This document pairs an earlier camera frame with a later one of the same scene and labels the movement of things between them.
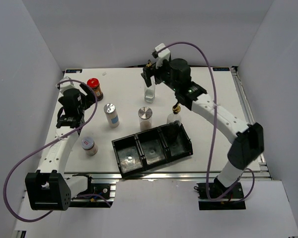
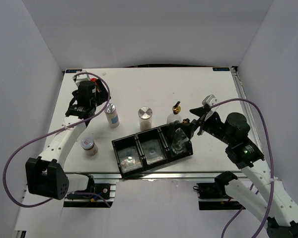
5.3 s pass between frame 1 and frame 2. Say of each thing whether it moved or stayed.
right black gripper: moved
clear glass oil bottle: moved
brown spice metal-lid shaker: stayed
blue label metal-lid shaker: stayed
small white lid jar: stayed
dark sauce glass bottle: stayed
